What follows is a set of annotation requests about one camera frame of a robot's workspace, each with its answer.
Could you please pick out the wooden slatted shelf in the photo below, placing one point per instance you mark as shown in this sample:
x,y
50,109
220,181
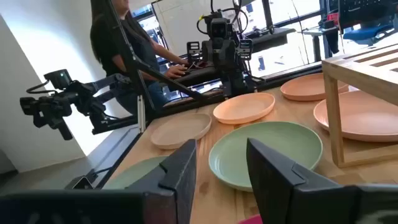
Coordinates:
x,y
357,71

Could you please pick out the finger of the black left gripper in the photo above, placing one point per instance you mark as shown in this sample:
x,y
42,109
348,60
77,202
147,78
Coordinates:
x,y
193,51
245,49

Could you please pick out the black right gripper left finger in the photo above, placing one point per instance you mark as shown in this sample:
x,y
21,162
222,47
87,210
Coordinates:
x,y
183,168

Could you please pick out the small dark side table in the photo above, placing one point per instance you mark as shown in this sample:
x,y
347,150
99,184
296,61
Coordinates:
x,y
320,31

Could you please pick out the black background desk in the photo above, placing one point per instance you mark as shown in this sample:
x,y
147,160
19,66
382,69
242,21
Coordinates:
x,y
273,35

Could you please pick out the black rig frame strut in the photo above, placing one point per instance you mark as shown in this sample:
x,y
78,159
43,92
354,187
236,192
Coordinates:
x,y
138,70

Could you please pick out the blue office chair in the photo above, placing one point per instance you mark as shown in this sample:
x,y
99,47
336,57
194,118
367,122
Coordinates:
x,y
363,32

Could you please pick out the black box with red panel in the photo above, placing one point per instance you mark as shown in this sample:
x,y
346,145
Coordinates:
x,y
367,12

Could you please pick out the person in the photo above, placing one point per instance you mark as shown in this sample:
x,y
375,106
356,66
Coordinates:
x,y
105,46

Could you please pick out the white aluminium post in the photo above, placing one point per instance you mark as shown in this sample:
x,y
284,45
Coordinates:
x,y
141,115

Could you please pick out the peach orange plate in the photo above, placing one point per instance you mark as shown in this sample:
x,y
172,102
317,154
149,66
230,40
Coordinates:
x,y
242,107

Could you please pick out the background black robot arm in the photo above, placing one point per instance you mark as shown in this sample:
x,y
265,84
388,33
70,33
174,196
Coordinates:
x,y
53,109

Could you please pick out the green plate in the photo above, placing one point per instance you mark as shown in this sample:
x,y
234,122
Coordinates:
x,y
136,174
280,140

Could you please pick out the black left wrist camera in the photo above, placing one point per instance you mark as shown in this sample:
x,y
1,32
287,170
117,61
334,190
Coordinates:
x,y
219,29

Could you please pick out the beige plate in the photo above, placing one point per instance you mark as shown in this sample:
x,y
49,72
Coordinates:
x,y
180,129

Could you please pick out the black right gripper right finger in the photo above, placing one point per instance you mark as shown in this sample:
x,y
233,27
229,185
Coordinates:
x,y
273,186

